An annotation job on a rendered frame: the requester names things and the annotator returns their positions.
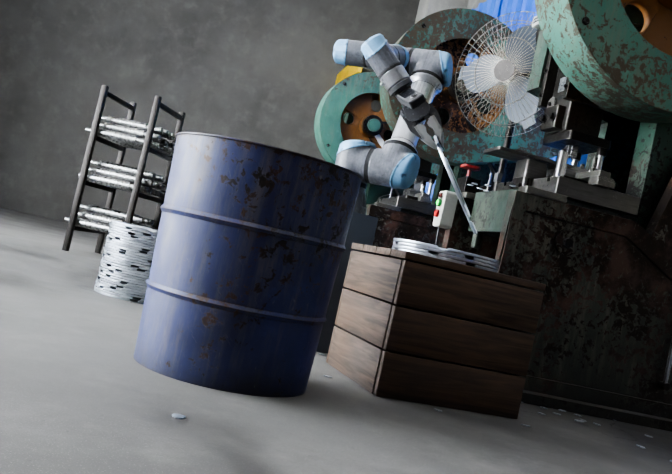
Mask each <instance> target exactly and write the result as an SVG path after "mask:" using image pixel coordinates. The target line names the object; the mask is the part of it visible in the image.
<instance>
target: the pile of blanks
mask: <svg viewBox="0 0 672 474"><path fill-rule="evenodd" d="M109 224H110V225H109V230H108V231H109V232H108V234H107V239H106V244H105V246H104V247H103V248H104V252H103V254H102V256H103V257H102V259H101V262H100V263H101V265H100V266H99V273H98V275H97V280H96V281H95V282H96V283H95V286H94V290H95V291H96V292H98V293H100V294H103V295H106V296H110V297H113V298H117V299H121V300H125V301H130V302H135V303H140V304H144V300H145V295H146V290H147V283H146V280H147V279H148V278H149V275H150V270H151V265H152V260H153V255H154V249H155V244H156V239H157V234H158V233H153V232H149V231H144V230H140V229H136V228H131V227H127V226H123V225H119V224H115V223H112V222H109ZM114 228H115V229H114Z"/></svg>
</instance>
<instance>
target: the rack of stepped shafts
mask: <svg viewBox="0 0 672 474"><path fill-rule="evenodd" d="M108 89H109V87H108V86H107V85H102V87H101V91H100V95H99V99H98V103H97V107H96V112H95V116H94V120H93V124H92V128H86V129H85V131H86V132H90V136H89V140H88V144H87V148H86V152H85V157H84V161H83V165H82V169H81V173H79V175H78V177H79V181H78V185H77V189H76V193H75V197H74V202H73V206H72V210H71V214H70V218H68V217H65V219H64V221H66V222H68V226H67V230H66V234H65V238H64V242H63V247H62V250H64V251H69V249H70V245H71V241H72V237H73V233H74V230H76V231H84V232H91V233H98V234H99V235H98V239H97V243H96V247H95V253H100V254H101V251H102V246H103V242H104V238H105V234H106V233H108V232H109V231H108V230H109V225H110V224H109V222H111V220H115V221H120V222H125V223H130V224H134V225H139V226H144V227H148V228H151V229H155V230H158V227H159V223H160V219H161V214H162V211H161V209H160V207H161V206H162V205H163V204H164V199H165V194H166V189H167V184H168V179H169V174H170V169H171V164H172V159H173V154H174V148H175V143H176V138H177V137H176V133H178V132H181V131H182V127H183V123H184V118H185V113H184V112H179V114H178V113H177V112H175V111H174V110H172V109H171V108H169V107H168V106H166V105H164V104H163V103H161V100H162V97H160V96H156V95H155V99H154V103H153V107H152V111H151V115H150V120H149V124H148V123H143V122H138V121H133V118H134V114H135V110H136V106H137V103H135V102H131V103H130V104H129V103H127V102H125V101H124V100H122V99H120V98H119V97H117V96H115V95H113V94H112V93H110V92H108ZM106 97H108V98H110V99H112V100H113V101H115V102H117V103H119V104H121V105H122V106H124V107H126V108H128V109H129V111H128V115H127V119H124V118H119V117H114V116H109V115H108V116H107V117H104V116H102V114H103V110H104V106H105V102H106ZM159 108H161V109H162V110H164V111H166V112H167V113H169V114H170V115H172V116H173V117H175V118H177V119H178V121H177V125H176V129H175V133H174V134H173V133H171V132H169V130H165V129H163V128H161V127H156V126H155V125H156V121H157V117H158V112H159ZM101 120H102V121H103V122H105V123H104V124H102V123H100V122H101ZM101 137H103V138H104V139H103V138H101ZM105 139H108V140H105ZM168 139H169V140H173V142H169V140H168ZM96 141H98V142H100V143H102V144H105V145H107V146H110V147H112V148H115V149H117V150H119V153H118V157H117V161H116V163H112V162H108V161H103V160H100V161H99V162H98V161H93V160H91V159H92V155H93V151H94V147H95V142H96ZM110 141H112V142H113V143H112V142H110ZM115 143H118V144H119V145H120V146H119V145H117V144H115ZM126 147H127V148H132V149H136V150H141V151H142V153H141V157H140V161H139V165H138V168H135V167H130V166H126V165H122V164H123V160H124V156H125V151H126ZM168 147H169V148H168ZM149 153H151V154H154V155H156V156H158V157H160V158H163V159H165V160H167V161H168V162H167V167H166V171H165V175H164V176H161V175H156V174H155V173H152V172H148V171H145V167H146V162H147V158H148V154H149ZM168 155H169V156H168ZM90 165H94V166H96V167H98V168H97V169H95V168H90ZM88 171H89V172H91V174H90V175H88ZM92 173H95V174H92ZM86 179H87V180H89V181H90V182H89V181H86ZM156 181H157V182H156ZM158 182H162V184H161V183H158ZM96 183H97V184H96ZM99 184H100V185H99ZM85 185H86V186H90V187H93V188H97V189H101V190H105V191H108V192H109V194H108V198H107V202H106V206H105V207H100V206H95V205H91V204H89V205H88V206H87V205H82V204H81V200H82V196H83V192H84V188H85ZM103 185H104V186H103ZM106 186H107V187H106ZM152 188H154V189H158V190H161V192H160V191H157V190H154V189H152ZM116 189H119V190H123V191H127V192H132V194H131V198H130V203H129V207H128V211H127V212H122V211H118V210H114V209H112V205H113V201H114V197H115V193H116ZM152 196H155V197H152ZM138 197H139V198H143V199H147V200H150V201H154V202H157V203H158V204H157V208H156V213H155V217H154V220H152V219H148V218H144V217H141V216H140V215H136V214H134V212H135V208H136V204H137V200H138ZM156 197H159V198H156ZM79 208H80V209H85V210H87V211H84V212H79ZM77 216H80V217H82V218H77ZM141 223H142V224H147V225H152V227H150V226H145V225H142V224H141Z"/></svg>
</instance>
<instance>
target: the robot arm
mask: <svg viewBox="0 0 672 474"><path fill-rule="evenodd" d="M333 58H334V61H335V62H336V63H337V64H342V65H344V66H345V65H349V66H355V67H361V68H366V69H371V70H374V72H375V73H376V75H377V77H378V78H379V80H380V81H381V82H382V83H380V85H381V86H385V89H386V90H387V91H389V94H390V95H391V97H393V96H395V97H396V98H397V99H398V101H399V102H400V103H401V104H402V106H403V108H402V109H401V111H400V116H399V119H398V122H397V124H396V127H395V129H394V132H393V134H392V137H391V139H389V140H386V141H385V142H384V144H383V147H382V149H380V148H376V146H375V144H374V143H372V142H369V141H363V140H346V141H343V142H342V143H341V144H340V146H339V150H338V152H337V155H336V156H337V157H336V162H335V164H336V165H339V166H341V167H344V168H346V169H349V170H351V171H353V172H355V173H357V174H359V175H361V176H362V177H363V181H362V182H361V185H360V189H359V192H358V196H357V200H356V204H355V207H354V211H353V212H357V213H361V214H365V215H366V211H367V208H366V196H365V191H366V186H367V183H370V184H376V185H381V186H387V187H392V188H394V189H397V188H399V189H407V188H409V187H410V186H411V185H412V184H413V183H414V181H415V180H416V177H417V175H418V172H419V171H418V170H419V168H420V158H419V156H418V152H417V150H416V145H417V143H418V140H419V138H420V139H421V141H423V142H424V143H425V144H427V145H428V146H430V147H431V148H433V149H436V150H438V148H437V145H436V143H435V142H434V141H433V140H432V138H431V136H430V135H429V134H428V133H427V131H426V127H425V126H424V124H425V121H426V119H429V120H428V122H427V124H428V126H429V127H430V128H432V129H433V130H434V134H435V135H437V137H438V142H439V144H440V145H441V147H444V135H443V129H442V124H441V119H440V115H439V113H438V111H437V109H436V108H435V107H434V106H433V105H432V102H433V100H434V97H435V95H438V94H439V93H440V92H441V91H442V88H443V86H444V87H449V86H450V84H451V81H452V74H453V61H452V56H451V54H450V53H448V52H444V51H440V50H439V51H437V50H427V49H417V48H405V47H403V46H401V45H399V44H388V42H387V40H386V39H385V38H384V36H383V35H382V34H376V35H374V36H372V37H370V38H369V39H367V40H366V41H356V40H348V39H339V40H337V41H336V43H335V45H334V48H333ZM409 86H411V87H409Z"/></svg>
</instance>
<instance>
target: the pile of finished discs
mask: <svg viewBox="0 0 672 474"><path fill-rule="evenodd" d="M396 242H397V243H396ZM392 249H396V250H402V251H408V252H412V253H417V254H421V255H425V256H429V257H433V258H438V259H442V260H446V261H450V262H454V263H459V264H463V265H467V266H471V267H475V268H480V269H484V270H488V271H492V272H496V273H498V270H499V268H498V267H499V266H500V265H499V264H500V261H498V260H495V259H492V258H488V257H485V256H481V255H477V254H473V253H469V252H464V251H460V250H456V249H451V248H448V249H444V248H440V247H438V246H437V245H433V244H428V243H423V242H418V241H412V240H407V239H400V238H394V241H393V246H392Z"/></svg>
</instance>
